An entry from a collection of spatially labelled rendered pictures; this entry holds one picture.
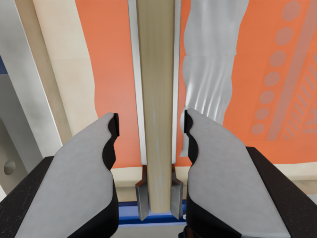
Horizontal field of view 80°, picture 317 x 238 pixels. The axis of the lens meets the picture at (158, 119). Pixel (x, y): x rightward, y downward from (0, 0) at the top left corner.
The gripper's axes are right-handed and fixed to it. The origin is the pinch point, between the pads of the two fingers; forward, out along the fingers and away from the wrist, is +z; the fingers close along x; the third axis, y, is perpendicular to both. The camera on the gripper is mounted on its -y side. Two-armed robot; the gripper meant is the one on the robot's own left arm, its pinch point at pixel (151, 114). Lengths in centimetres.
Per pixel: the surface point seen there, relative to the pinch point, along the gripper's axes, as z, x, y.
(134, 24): 12.5, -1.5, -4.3
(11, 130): 112, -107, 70
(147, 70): 5.9, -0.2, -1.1
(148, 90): 5.9, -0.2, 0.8
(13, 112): 112, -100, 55
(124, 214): 11.4, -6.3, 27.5
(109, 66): 16.4, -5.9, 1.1
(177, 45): 12.4, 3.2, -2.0
